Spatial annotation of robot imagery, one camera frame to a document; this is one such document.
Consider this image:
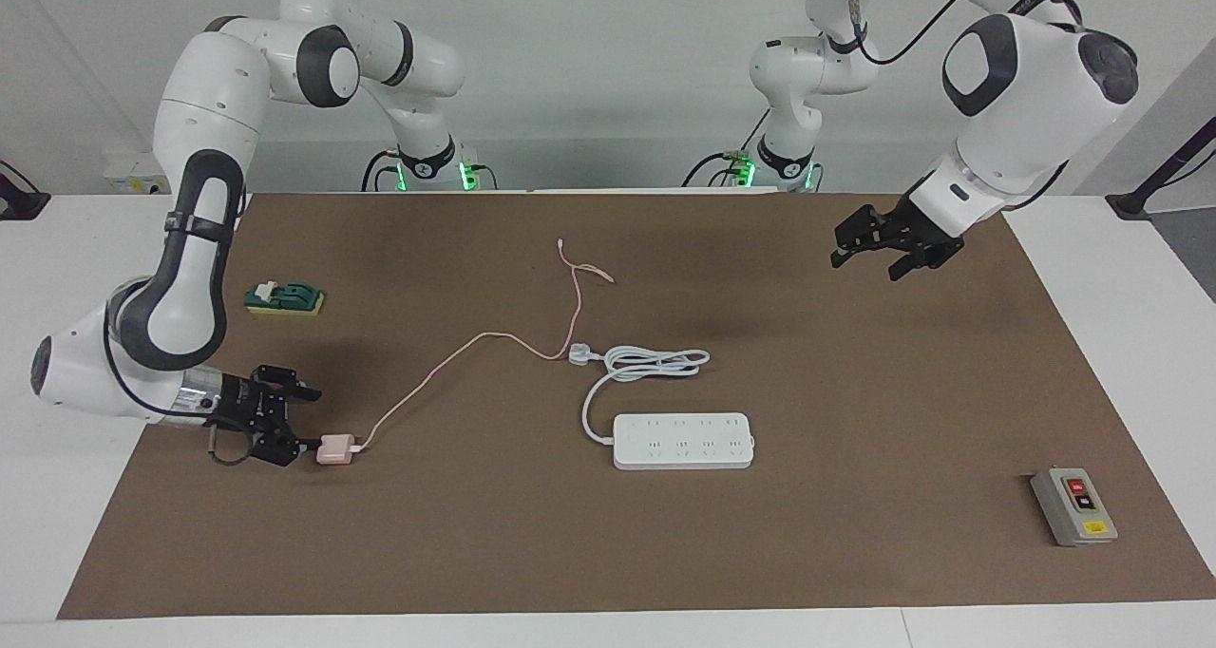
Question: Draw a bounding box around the pink charging cable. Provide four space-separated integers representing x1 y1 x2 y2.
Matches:
353 238 617 454

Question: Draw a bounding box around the white power strip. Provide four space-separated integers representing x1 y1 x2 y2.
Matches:
613 413 756 470

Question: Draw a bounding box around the black clamp stand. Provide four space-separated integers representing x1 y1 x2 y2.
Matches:
1105 116 1216 221
0 161 50 221

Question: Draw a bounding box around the brown table mat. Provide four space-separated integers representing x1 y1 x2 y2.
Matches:
57 192 1216 620

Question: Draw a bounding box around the grey push button box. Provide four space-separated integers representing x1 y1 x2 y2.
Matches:
1030 467 1119 547

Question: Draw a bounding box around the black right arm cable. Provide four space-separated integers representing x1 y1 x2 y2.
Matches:
103 287 250 466

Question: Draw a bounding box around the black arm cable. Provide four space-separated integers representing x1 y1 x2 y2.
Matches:
103 287 250 466
803 0 1084 65

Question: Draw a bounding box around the green knife switch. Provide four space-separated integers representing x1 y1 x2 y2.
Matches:
244 280 325 317

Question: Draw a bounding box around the black left base cable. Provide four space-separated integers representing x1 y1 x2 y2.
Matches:
682 106 770 189

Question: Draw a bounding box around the black base cable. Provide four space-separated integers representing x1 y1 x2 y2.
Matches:
361 149 405 193
682 106 770 189

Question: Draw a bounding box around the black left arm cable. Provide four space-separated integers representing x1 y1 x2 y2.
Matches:
803 0 1084 65

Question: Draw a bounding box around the white power strip cord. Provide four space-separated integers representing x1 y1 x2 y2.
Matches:
568 344 712 445

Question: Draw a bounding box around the black right base cable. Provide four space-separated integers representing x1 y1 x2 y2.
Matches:
361 149 405 193

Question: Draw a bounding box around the white wall socket box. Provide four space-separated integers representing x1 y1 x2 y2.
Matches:
103 152 172 195

